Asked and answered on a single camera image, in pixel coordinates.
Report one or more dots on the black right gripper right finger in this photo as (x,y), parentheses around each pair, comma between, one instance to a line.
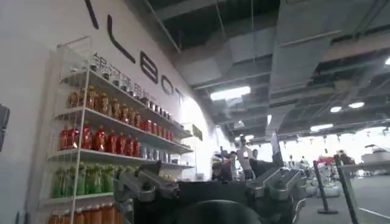
(281,182)

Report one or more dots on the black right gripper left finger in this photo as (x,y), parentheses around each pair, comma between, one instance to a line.
(146,185)

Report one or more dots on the person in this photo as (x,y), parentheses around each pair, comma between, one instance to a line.
(222,172)
(244,158)

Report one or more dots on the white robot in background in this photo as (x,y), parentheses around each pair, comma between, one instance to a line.
(327,185)

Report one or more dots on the white shelf rack with bottles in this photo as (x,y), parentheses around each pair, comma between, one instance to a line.
(100,140)

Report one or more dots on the rectangular ceiling light panel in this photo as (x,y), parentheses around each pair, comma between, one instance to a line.
(230,92)

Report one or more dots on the black stanchion post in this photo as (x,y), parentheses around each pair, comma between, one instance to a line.
(321,188)
(345,188)

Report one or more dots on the dark hanging wall sign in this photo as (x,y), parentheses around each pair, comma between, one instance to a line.
(197,132)

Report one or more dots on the grey ceiling air duct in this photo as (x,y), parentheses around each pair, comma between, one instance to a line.
(301,45)

